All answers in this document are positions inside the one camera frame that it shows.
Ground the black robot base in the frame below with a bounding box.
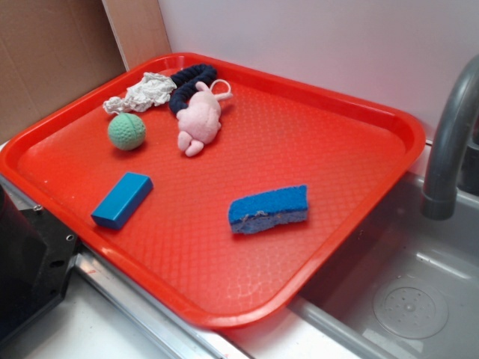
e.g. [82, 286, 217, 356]
[1, 189, 78, 345]

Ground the blue rectangular block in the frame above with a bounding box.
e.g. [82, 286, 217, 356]
[91, 172, 153, 230]

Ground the blue sponge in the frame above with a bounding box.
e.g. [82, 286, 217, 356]
[228, 185, 309, 235]

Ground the red plastic tray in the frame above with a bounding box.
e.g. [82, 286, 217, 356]
[1, 53, 425, 329]

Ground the pink plush toy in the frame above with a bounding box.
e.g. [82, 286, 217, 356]
[176, 79, 233, 157]

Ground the green textured ball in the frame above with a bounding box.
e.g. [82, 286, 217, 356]
[108, 113, 146, 151]

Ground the crumpled white cloth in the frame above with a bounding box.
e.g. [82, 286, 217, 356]
[103, 73, 177, 114]

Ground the grey plastic sink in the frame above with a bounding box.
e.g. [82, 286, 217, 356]
[290, 174, 478, 358]

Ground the grey faucet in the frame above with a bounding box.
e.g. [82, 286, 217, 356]
[421, 56, 478, 221]

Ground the brown cardboard panel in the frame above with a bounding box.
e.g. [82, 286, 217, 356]
[1, 1, 171, 142]

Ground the dark blue braided rope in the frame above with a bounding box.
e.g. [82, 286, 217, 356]
[168, 64, 219, 117]

